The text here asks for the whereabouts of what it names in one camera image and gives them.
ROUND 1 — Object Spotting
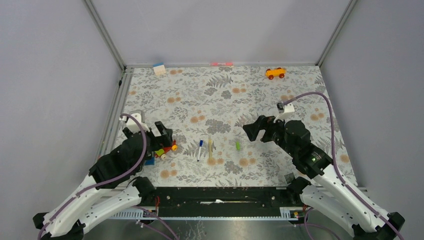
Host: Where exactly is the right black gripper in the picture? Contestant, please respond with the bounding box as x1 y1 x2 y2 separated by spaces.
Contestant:
242 112 297 158

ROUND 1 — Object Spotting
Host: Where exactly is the white pen with blue tip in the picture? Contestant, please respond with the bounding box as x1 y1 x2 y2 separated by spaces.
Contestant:
196 145 203 162

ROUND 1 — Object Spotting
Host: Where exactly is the olive yellow marker pen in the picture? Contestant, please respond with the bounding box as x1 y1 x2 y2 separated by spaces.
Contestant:
208 136 213 161

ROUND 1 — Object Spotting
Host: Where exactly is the pink marker pen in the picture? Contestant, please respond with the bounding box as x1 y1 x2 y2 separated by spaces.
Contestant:
209 62 233 67

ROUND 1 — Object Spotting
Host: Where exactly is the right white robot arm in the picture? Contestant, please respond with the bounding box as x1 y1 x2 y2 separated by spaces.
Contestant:
242 115 405 240

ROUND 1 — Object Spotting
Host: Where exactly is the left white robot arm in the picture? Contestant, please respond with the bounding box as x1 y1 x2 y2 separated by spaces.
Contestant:
33 121 175 240

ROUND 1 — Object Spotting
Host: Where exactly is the red yellow toy brick car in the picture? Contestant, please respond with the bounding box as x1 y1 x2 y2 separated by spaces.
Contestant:
154 140 178 160

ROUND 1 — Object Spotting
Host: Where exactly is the blue white toy brick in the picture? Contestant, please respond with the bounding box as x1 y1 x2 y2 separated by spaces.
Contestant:
144 156 156 166

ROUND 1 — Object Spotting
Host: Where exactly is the floral patterned table mat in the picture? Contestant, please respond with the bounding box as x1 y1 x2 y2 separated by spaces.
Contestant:
123 66 357 187

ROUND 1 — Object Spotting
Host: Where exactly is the orange toy car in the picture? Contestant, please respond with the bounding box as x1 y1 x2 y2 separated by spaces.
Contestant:
265 67 287 80

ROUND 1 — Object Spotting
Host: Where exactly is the white block with blue top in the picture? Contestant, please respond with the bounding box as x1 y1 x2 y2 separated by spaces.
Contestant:
152 62 167 76

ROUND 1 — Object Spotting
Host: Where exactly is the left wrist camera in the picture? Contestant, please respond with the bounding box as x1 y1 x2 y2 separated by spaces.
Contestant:
119 110 151 133

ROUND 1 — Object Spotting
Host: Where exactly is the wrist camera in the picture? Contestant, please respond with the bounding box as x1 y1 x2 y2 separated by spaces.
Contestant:
274 102 295 122
119 110 151 133

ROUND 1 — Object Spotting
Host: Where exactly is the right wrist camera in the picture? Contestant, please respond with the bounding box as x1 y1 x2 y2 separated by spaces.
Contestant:
274 102 295 122

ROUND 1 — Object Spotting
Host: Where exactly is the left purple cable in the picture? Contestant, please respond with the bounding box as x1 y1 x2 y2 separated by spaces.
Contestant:
37 113 148 240

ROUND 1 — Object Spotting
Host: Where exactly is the purple cable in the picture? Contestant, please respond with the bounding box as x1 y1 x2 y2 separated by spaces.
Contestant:
37 113 148 240
281 92 406 240

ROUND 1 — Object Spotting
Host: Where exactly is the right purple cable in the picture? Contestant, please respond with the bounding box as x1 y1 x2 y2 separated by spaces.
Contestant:
281 92 406 240

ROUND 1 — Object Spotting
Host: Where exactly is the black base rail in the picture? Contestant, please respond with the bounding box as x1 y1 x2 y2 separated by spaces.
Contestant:
138 187 305 219

